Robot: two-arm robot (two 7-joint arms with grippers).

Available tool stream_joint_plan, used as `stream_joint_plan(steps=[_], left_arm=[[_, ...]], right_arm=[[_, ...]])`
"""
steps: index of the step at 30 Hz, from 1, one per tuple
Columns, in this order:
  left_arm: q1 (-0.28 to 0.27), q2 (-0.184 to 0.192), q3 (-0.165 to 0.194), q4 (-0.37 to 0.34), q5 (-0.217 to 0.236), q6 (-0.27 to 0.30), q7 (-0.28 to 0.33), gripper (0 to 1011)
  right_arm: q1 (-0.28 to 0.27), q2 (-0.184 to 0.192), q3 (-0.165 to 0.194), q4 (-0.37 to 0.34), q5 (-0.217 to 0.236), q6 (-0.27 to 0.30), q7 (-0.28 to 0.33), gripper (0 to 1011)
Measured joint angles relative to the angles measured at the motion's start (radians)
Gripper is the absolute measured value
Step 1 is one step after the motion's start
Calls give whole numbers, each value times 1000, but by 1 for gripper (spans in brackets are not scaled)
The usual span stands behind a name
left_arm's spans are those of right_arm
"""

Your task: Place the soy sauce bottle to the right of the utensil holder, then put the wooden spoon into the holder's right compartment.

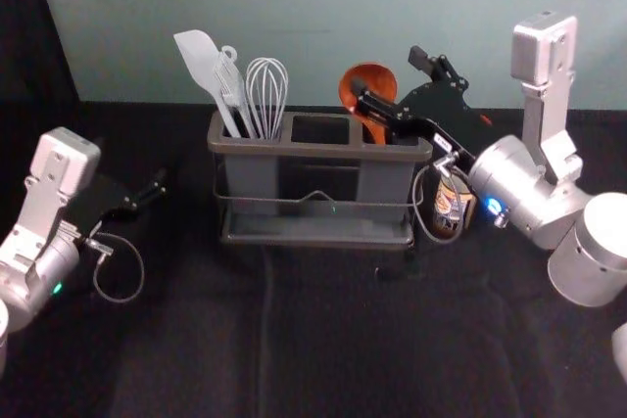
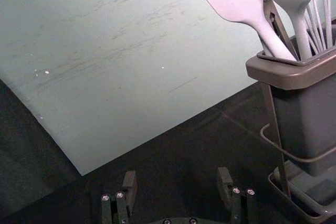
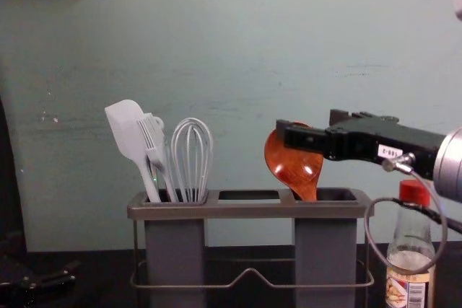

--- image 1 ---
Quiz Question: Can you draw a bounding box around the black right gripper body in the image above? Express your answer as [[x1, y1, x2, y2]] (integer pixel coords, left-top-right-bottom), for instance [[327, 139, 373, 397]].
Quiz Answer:
[[397, 81, 494, 170]]

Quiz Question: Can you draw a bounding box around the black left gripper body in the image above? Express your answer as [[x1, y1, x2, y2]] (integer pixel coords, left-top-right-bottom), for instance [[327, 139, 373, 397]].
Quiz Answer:
[[76, 171, 134, 239]]

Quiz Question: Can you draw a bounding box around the orange-brown ladle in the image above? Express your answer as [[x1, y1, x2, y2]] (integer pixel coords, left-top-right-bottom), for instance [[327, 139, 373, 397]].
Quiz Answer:
[[338, 63, 400, 146]]

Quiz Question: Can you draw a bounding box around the brown labelled bottle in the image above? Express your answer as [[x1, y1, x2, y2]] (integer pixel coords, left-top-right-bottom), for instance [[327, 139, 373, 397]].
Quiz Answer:
[[429, 166, 479, 244]]

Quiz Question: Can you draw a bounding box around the grey three-compartment utensil caddy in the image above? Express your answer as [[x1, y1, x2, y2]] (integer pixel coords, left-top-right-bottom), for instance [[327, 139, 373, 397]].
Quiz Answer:
[[206, 109, 435, 249]]

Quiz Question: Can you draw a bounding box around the grey slotted turner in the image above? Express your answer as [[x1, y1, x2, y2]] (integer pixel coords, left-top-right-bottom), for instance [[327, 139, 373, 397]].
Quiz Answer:
[[212, 45, 259, 140]]

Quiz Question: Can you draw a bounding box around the grey silicone spatula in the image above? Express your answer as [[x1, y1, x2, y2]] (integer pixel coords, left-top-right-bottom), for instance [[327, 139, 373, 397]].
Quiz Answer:
[[172, 28, 244, 140]]

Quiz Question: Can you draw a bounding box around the black table cloth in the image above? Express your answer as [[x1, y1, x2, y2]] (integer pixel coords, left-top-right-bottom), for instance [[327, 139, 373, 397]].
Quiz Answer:
[[0, 0, 627, 418]]

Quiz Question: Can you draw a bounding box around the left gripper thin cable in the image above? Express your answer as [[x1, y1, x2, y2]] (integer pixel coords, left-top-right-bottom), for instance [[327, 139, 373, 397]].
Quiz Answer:
[[84, 233, 146, 305]]

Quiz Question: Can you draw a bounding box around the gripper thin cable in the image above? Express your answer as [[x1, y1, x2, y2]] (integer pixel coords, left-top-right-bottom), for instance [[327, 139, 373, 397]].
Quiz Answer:
[[84, 233, 146, 305], [412, 152, 465, 245]]

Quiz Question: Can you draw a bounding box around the right gripper thin cable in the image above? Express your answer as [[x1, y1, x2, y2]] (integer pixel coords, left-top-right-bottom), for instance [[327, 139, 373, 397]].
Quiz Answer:
[[412, 152, 465, 245]]

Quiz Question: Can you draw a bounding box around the grey wire whisk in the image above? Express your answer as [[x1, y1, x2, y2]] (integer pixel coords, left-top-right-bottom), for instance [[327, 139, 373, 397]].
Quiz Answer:
[[244, 56, 290, 142]]

